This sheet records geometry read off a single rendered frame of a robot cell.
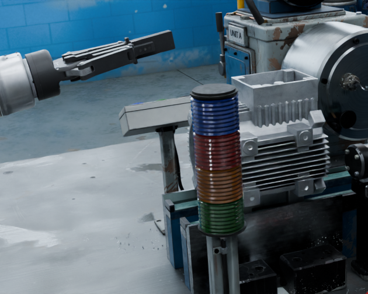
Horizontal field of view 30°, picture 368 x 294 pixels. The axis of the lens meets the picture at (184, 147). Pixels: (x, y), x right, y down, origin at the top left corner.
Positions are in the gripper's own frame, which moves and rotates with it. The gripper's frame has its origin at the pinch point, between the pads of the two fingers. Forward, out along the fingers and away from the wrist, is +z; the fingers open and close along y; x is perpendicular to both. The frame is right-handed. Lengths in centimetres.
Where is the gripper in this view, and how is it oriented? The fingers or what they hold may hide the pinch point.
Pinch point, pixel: (152, 44)
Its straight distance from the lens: 113.9
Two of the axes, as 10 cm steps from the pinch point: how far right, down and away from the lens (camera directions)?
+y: -3.1, -2.8, 9.1
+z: 9.3, -2.9, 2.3
